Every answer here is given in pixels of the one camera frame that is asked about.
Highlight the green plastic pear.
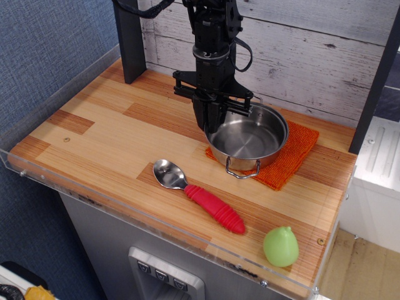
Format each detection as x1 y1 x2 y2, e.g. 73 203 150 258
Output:
263 226 299 268

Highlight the black cable loop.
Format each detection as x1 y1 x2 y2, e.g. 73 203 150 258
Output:
231 36 254 73

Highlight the clear acrylic guard rail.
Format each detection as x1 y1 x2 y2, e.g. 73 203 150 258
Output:
4 48 356 299

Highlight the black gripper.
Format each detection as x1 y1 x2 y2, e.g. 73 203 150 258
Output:
173 49 253 133

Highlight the dark left support post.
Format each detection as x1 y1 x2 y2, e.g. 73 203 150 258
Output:
113 1 146 84

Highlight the dark support post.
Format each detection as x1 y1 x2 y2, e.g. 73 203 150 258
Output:
348 9 399 154
113 1 146 84

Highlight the stainless steel pot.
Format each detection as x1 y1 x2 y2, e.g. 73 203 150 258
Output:
204 101 289 179

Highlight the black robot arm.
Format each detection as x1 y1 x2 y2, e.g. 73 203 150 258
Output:
173 1 253 133

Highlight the white ridged side counter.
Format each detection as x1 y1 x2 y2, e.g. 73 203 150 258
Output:
339 117 399 252

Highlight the yellow object at corner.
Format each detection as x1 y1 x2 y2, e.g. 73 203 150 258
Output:
24 286 55 300

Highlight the dark right support post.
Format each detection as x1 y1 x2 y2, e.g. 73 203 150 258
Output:
348 9 399 154

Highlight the silver dispenser button panel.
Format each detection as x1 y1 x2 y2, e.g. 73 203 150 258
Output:
128 247 206 299

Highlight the orange knitted cloth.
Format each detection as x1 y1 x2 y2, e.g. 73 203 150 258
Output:
205 120 320 192

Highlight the red handled metal spoon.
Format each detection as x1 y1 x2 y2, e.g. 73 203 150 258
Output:
152 159 246 234

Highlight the grey toy fridge cabinet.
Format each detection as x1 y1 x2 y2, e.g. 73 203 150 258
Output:
61 194 287 299

